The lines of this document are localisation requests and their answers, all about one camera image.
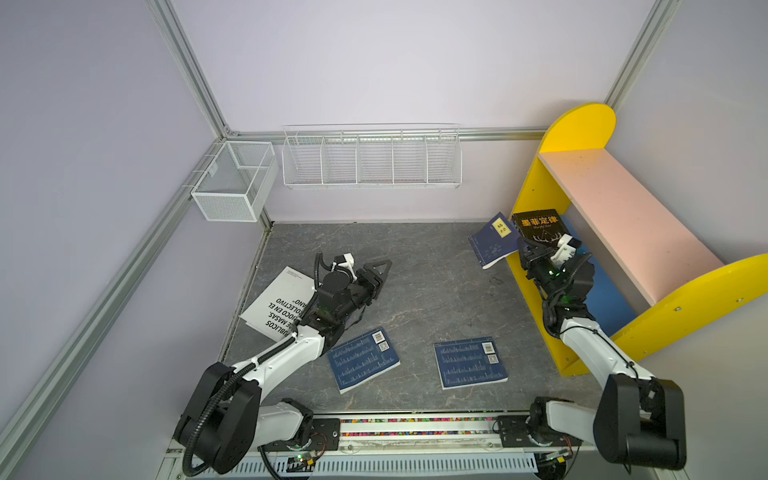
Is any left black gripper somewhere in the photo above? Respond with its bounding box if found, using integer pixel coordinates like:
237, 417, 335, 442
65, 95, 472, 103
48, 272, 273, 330
336, 260, 391, 322

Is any black book orange title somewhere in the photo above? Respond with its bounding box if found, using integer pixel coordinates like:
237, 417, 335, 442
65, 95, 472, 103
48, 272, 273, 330
512, 209, 570, 248

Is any blue book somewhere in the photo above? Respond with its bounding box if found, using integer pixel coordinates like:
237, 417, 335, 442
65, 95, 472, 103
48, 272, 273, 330
327, 327, 400, 394
434, 337, 508, 390
469, 212, 520, 269

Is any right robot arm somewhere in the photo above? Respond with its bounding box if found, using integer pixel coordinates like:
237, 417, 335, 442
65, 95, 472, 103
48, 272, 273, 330
517, 237, 687, 470

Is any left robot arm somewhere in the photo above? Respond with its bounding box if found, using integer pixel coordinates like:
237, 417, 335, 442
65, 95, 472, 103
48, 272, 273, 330
173, 253, 392, 478

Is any white paper file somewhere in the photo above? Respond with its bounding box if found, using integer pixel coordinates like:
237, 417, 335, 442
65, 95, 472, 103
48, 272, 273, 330
240, 267, 315, 341

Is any yellow pink blue shelf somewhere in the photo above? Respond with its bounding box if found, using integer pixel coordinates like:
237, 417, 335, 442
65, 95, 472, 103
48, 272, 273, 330
513, 103, 767, 360

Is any white mesh basket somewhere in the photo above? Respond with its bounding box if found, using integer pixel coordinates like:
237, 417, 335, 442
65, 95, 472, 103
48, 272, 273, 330
192, 141, 278, 223

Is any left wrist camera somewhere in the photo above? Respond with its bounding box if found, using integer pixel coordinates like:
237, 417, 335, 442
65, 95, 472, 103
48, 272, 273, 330
332, 253, 357, 282

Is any white wire wall rack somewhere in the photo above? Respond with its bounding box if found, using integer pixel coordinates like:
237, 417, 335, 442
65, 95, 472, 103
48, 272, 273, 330
282, 123, 463, 189

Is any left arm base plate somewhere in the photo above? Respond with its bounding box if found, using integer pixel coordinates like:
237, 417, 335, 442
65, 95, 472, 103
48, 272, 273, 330
263, 417, 341, 452

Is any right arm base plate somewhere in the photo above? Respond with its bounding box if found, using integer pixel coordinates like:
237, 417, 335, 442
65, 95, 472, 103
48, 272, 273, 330
491, 414, 582, 449

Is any aluminium front rail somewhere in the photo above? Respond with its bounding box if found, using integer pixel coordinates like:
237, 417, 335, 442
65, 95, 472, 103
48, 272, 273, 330
157, 410, 685, 480

